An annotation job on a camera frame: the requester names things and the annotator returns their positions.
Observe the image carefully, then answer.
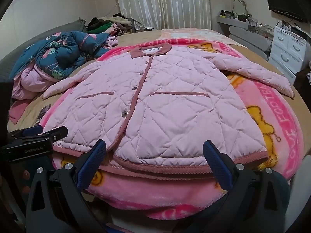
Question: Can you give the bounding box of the white drawer cabinet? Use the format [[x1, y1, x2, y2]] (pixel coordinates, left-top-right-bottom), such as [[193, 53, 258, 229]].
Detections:
[[268, 25, 308, 84]]

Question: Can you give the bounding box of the dark phone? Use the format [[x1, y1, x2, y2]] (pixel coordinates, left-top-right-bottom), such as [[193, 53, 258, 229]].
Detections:
[[35, 104, 51, 124]]

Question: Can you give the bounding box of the grey bed headboard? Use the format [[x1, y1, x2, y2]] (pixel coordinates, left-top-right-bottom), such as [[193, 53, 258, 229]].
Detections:
[[216, 15, 275, 59]]

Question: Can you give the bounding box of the black television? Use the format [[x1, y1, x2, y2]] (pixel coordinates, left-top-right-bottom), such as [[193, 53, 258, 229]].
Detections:
[[265, 0, 307, 23]]

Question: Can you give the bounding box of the teal floral comforter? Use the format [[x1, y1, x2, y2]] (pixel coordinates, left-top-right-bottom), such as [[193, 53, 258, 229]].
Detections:
[[11, 30, 117, 100]]

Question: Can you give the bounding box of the white curtain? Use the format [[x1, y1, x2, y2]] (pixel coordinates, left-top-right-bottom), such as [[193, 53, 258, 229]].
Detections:
[[115, 0, 212, 31]]

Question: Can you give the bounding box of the pink quilted jacket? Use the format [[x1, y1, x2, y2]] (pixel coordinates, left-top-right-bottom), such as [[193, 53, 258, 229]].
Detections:
[[42, 42, 295, 175]]

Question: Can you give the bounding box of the pile of assorted clothes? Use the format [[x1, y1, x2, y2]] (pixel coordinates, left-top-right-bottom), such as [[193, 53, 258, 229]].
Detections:
[[86, 13, 136, 37]]

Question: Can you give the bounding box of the dark brown fuzzy cloth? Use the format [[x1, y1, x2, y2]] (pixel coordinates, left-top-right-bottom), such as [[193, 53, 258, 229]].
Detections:
[[293, 68, 311, 95]]

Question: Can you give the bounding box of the pink towel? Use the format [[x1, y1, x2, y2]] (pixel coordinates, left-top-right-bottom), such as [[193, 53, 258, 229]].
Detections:
[[9, 99, 32, 124]]

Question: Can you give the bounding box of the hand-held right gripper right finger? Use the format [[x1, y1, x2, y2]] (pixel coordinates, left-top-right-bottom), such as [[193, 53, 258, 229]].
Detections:
[[203, 140, 285, 233]]

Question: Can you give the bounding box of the bed with tan sheet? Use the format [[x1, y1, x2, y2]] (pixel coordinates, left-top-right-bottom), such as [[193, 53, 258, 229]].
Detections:
[[7, 27, 304, 182]]

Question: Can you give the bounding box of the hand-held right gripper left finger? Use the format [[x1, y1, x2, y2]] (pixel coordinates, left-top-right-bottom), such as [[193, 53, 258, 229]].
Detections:
[[25, 139, 107, 233]]

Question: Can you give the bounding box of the clutter of small shelf items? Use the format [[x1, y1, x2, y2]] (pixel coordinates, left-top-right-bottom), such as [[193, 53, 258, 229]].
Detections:
[[220, 10, 274, 33]]

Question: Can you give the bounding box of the light pink patterned mat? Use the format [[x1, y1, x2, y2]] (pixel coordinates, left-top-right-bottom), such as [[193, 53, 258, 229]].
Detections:
[[155, 28, 231, 45]]

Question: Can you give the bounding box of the pink printed blanket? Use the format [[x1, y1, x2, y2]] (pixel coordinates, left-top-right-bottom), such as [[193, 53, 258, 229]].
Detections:
[[39, 37, 304, 220]]

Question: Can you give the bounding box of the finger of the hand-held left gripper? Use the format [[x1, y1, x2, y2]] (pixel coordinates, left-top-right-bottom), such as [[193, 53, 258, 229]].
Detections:
[[31, 126, 68, 148], [7, 125, 44, 139]]

